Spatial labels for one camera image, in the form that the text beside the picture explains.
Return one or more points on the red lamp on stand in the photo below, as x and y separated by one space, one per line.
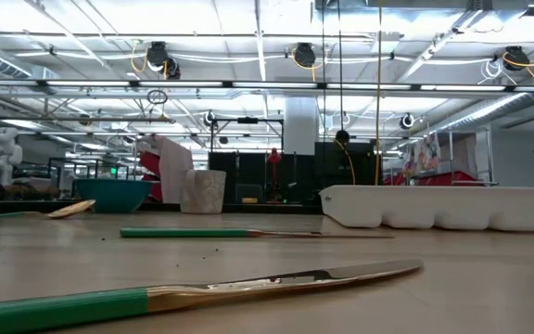
274 158

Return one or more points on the black partition panels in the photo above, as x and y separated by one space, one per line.
248 171

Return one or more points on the black pipe rack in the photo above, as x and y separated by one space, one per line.
246 120

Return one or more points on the grey patterned mug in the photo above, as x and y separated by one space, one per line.
202 192

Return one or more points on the person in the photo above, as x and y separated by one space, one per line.
342 136

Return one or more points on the red cart with white cover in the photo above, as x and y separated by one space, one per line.
169 162

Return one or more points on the green exit sign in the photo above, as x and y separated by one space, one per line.
113 171

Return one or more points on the teal bowl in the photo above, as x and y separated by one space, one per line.
111 195

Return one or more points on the white cutlery organizer tray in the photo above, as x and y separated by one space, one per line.
434 209

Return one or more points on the linked strip light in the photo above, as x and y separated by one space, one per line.
86 83

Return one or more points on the white robot figure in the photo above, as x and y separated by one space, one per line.
3 153

